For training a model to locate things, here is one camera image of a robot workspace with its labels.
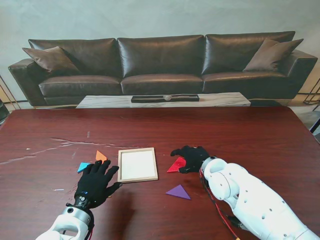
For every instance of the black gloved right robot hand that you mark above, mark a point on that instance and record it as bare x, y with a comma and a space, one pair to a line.
195, 157

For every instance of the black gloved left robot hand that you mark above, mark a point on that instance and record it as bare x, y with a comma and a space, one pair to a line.
95, 185

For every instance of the large red tangram triangle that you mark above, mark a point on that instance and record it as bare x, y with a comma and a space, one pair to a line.
176, 165

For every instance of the square wooden puzzle tray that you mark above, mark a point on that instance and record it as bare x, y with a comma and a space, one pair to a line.
137, 165

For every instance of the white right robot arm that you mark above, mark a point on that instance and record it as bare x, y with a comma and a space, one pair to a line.
250, 197

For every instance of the blue tangram triangle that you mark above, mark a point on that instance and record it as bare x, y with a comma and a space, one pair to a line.
82, 167

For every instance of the orange tangram parallelogram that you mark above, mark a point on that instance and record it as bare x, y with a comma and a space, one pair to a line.
100, 157

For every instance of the purple tangram triangle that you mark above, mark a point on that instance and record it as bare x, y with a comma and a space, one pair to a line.
178, 192

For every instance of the small glass ball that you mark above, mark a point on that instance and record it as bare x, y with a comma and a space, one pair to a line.
167, 97

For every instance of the long black decorative tray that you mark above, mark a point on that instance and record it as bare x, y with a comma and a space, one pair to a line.
147, 99

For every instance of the grey marble coffee table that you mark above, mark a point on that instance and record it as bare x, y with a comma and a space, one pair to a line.
105, 101

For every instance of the dark brown leather sofa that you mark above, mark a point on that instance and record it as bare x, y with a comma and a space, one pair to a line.
160, 62

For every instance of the black chair edge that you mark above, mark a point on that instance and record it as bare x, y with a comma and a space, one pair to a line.
2, 112

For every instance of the brown throw pillow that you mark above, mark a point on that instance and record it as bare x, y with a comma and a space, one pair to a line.
52, 60
272, 56

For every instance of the thin metal side table frame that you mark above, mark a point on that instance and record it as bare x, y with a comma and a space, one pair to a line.
311, 94
10, 96

